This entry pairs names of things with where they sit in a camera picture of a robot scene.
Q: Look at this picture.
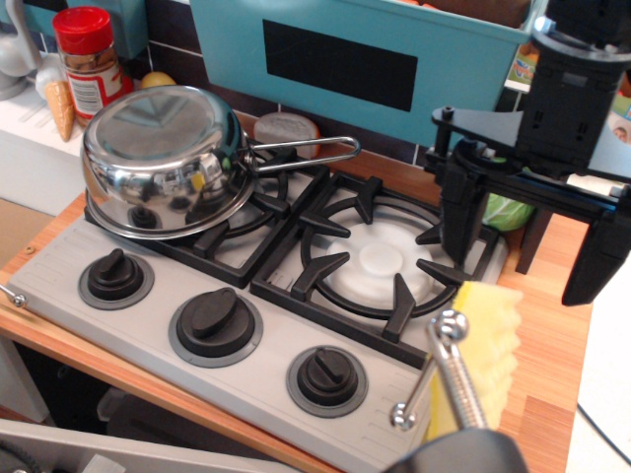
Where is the white burner disc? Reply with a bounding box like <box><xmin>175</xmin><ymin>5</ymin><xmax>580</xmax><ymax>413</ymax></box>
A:
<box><xmin>325</xmin><ymin>222</ymin><xmax>435</xmax><ymax>309</ymax></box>

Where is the middle black stove knob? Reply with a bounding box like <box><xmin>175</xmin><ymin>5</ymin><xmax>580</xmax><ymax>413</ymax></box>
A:
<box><xmin>169</xmin><ymin>287</ymin><xmax>263</xmax><ymax>369</ymax></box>

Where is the green toy cabbage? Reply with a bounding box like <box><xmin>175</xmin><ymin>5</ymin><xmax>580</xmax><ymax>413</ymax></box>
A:
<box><xmin>482</xmin><ymin>193</ymin><xmax>534</xmax><ymax>232</ymax></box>

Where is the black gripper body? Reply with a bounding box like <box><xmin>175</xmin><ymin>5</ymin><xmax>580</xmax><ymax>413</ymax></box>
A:
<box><xmin>428</xmin><ymin>1</ymin><xmax>630</xmax><ymax>222</ymax></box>

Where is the yellow sponge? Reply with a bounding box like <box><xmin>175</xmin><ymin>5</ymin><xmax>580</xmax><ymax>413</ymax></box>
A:
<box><xmin>452</xmin><ymin>281</ymin><xmax>523</xmax><ymax>431</ymax></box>

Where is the stainless steel pot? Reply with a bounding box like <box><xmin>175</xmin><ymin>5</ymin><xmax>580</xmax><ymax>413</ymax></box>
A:
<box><xmin>81</xmin><ymin>86</ymin><xmax>361</xmax><ymax>240</ymax></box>

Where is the grey toy stove top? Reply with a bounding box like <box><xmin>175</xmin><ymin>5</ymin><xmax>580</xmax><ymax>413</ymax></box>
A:
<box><xmin>8</xmin><ymin>167</ymin><xmax>508</xmax><ymax>472</ymax></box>

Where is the toy bread slice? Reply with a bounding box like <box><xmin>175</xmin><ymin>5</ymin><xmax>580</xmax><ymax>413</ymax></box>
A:
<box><xmin>253</xmin><ymin>112</ymin><xmax>320</xmax><ymax>144</ymax></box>

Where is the left black stove knob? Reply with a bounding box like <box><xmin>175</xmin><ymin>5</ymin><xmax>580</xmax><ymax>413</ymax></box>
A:
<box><xmin>78</xmin><ymin>248</ymin><xmax>155</xmax><ymax>310</ymax></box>

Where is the red lid spice jar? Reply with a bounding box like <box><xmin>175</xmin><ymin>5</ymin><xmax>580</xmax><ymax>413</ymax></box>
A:
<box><xmin>52</xmin><ymin>6</ymin><xmax>133</xmax><ymax>127</ymax></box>

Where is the grey toy faucet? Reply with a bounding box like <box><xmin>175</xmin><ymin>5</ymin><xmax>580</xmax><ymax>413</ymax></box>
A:
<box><xmin>1</xmin><ymin>0</ymin><xmax>42</xmax><ymax>101</ymax></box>

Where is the right black stove knob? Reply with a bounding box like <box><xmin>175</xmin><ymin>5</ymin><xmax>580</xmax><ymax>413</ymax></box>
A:
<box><xmin>286</xmin><ymin>345</ymin><xmax>369</xmax><ymax>419</ymax></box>

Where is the small metal clamp handle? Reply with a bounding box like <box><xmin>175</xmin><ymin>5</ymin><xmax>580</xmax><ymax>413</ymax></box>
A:
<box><xmin>0</xmin><ymin>285</ymin><xmax>28</xmax><ymax>308</ymax></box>

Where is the black stove knob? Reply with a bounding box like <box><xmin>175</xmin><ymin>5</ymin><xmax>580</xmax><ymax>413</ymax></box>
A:
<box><xmin>169</xmin><ymin>287</ymin><xmax>263</xmax><ymax>369</ymax></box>
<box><xmin>78</xmin><ymin>248</ymin><xmax>155</xmax><ymax>310</ymax></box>
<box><xmin>286</xmin><ymin>345</ymin><xmax>369</xmax><ymax>419</ymax></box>

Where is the toy ice cream cone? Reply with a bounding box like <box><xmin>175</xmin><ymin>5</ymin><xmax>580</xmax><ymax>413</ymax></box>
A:
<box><xmin>35</xmin><ymin>66</ymin><xmax>75</xmax><ymax>142</ymax></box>

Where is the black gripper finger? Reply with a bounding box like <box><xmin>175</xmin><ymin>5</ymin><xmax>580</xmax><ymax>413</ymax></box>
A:
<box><xmin>562</xmin><ymin>199</ymin><xmax>630</xmax><ymax>306</ymax></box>
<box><xmin>441</xmin><ymin>167</ymin><xmax>488</xmax><ymax>263</ymax></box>

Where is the toy lemon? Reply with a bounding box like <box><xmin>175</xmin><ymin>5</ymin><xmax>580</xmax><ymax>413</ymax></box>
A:
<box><xmin>139</xmin><ymin>71</ymin><xmax>176</xmax><ymax>90</ymax></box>

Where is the left black burner grate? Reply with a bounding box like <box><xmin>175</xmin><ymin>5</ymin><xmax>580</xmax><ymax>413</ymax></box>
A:
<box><xmin>114</xmin><ymin>166</ymin><xmax>329</xmax><ymax>289</ymax></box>

